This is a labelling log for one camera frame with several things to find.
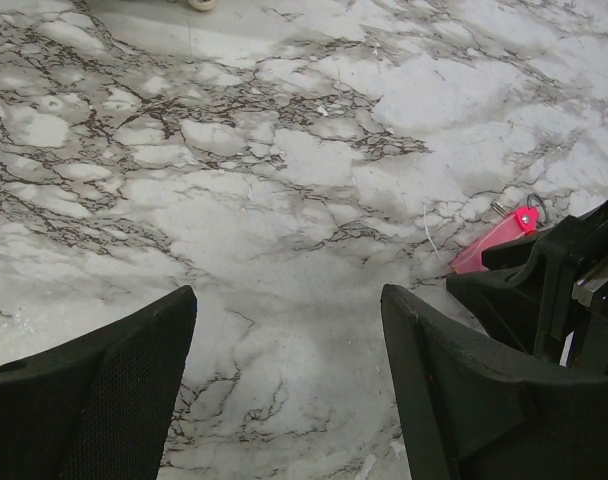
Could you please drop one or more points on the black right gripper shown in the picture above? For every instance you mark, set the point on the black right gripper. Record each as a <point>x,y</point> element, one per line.
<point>534,311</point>

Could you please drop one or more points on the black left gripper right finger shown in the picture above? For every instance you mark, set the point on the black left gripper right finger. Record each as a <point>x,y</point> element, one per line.
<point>471,407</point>

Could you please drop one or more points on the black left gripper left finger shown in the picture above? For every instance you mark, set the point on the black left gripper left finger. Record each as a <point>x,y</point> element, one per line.
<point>98,406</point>

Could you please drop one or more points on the pink strap keyring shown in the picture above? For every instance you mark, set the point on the pink strap keyring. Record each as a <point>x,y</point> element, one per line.
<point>523,221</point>

